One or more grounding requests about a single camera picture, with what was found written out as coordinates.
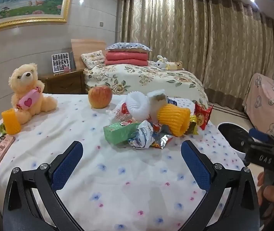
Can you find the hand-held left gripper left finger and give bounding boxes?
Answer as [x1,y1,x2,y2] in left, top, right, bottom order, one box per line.
[3,140,84,231]

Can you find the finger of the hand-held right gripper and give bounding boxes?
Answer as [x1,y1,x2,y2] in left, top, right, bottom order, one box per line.
[231,126,256,150]
[248,128,274,147]

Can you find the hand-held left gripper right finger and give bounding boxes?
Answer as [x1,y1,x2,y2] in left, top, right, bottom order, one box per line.
[181,140,260,231]

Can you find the white trash bin black liner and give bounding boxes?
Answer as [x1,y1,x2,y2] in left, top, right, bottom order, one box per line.
[218,122,254,155]

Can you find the yellow candy wrapper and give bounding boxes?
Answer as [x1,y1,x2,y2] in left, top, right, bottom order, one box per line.
[189,115,199,135]

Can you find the red candy wrapper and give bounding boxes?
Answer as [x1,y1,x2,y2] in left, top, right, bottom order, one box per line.
[194,102,214,131]

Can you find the large yellow foam net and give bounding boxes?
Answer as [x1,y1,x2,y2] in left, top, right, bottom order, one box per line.
[157,103,191,137]

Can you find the green paper box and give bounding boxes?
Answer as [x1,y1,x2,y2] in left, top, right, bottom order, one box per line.
[103,121,141,145]

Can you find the blue plastic packet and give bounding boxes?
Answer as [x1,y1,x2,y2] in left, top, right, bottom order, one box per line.
[167,97,184,106]

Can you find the white bag with red print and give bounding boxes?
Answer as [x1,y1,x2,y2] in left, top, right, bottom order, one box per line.
[106,102,131,124]

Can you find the white foam fruit net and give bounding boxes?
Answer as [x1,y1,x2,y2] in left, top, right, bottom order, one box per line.
[126,91,150,121]

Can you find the person's right hand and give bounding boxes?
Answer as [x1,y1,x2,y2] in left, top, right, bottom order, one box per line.
[257,171,274,218]

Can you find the pink heart print cloth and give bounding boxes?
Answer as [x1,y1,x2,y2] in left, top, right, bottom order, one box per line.
[242,73,274,140]

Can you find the white flower print bedsheet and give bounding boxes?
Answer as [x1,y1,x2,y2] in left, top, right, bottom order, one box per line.
[0,93,246,231]

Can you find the small yellow foam net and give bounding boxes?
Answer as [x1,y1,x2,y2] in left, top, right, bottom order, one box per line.
[1,108,22,135]

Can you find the red apple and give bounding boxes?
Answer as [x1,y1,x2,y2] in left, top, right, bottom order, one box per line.
[88,85,113,109]

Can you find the wooden nightstand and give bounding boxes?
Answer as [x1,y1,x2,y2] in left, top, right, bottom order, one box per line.
[39,69,86,95]

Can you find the beige teddy bear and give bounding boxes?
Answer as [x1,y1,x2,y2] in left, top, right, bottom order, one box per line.
[8,63,57,125]

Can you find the floral covered bed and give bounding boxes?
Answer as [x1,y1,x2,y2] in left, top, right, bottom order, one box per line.
[83,64,208,109]

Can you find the white bunny plush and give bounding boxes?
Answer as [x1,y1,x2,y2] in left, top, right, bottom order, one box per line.
[155,55,168,70]

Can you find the beige patterned curtains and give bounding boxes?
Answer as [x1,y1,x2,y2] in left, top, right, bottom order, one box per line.
[118,0,274,106]

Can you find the floral pillow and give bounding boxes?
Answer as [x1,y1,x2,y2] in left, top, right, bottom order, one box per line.
[80,50,105,69]

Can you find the wooden headboard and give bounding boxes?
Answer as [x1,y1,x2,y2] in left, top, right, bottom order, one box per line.
[71,39,106,71]

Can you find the folded red blankets with pillow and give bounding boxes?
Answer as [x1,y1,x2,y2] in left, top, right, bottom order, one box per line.
[104,50,149,66]

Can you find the blue dotted pillow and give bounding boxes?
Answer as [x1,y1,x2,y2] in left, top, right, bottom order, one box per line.
[105,43,152,53]

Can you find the gold framed landscape painting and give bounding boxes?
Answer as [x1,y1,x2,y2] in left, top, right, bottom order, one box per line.
[0,0,76,35]

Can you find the photo collage frame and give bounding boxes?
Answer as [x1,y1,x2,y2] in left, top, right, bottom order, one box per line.
[51,53,70,73]

